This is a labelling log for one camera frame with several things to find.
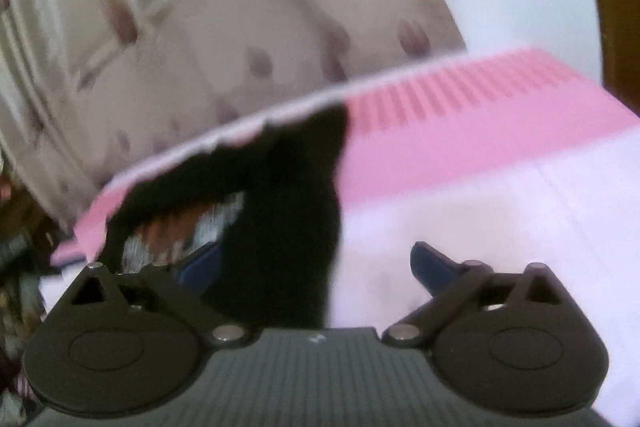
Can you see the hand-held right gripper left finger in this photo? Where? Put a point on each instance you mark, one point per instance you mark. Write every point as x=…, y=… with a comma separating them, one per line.
x=196, y=271

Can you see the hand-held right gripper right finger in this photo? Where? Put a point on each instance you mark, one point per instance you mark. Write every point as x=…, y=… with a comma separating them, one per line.
x=431, y=268

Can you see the black garment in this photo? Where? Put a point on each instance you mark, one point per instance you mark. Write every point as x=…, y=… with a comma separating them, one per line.
x=295, y=217

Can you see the pink checked bed sheet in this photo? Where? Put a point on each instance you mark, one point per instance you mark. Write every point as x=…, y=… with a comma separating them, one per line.
x=490, y=187

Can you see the multicoloured patterned cloth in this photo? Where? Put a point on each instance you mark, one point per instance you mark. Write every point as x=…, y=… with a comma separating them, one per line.
x=20, y=287

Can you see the beige leaf print curtain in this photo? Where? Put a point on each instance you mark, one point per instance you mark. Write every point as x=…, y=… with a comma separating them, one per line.
x=200, y=32

